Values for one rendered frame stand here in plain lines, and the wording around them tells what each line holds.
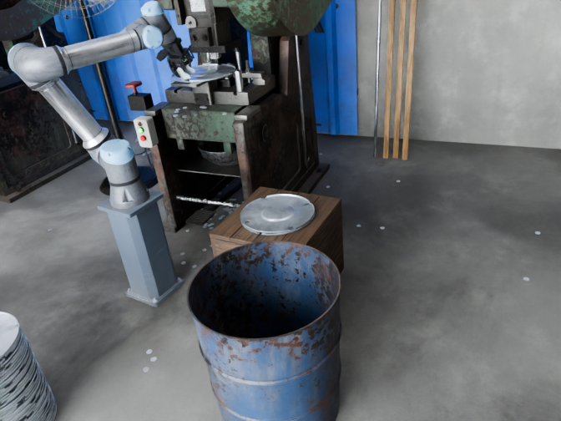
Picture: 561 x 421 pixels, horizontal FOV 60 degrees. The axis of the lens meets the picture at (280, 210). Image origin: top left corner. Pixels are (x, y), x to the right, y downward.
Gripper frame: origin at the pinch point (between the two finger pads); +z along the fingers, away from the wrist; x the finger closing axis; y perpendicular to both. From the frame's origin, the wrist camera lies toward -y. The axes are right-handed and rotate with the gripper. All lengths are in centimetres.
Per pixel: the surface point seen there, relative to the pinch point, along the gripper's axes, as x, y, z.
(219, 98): 6.9, 6.3, 16.3
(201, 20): 25.8, -1.4, -10.9
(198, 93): 4.4, -2.6, 12.2
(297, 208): -34, 59, 32
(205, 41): 19.7, 1.3, -4.7
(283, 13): 17, 46, -19
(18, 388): -131, 19, 2
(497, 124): 112, 109, 125
